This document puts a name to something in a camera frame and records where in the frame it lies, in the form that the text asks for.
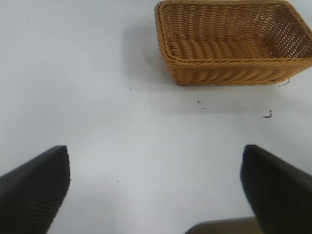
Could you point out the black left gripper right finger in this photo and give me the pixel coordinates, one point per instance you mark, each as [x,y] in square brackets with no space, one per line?
[280,190]

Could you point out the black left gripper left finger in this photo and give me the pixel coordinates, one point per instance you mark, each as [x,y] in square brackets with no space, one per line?
[31,192]

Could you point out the brown woven wicker basket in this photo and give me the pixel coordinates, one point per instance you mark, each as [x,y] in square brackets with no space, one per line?
[219,48]

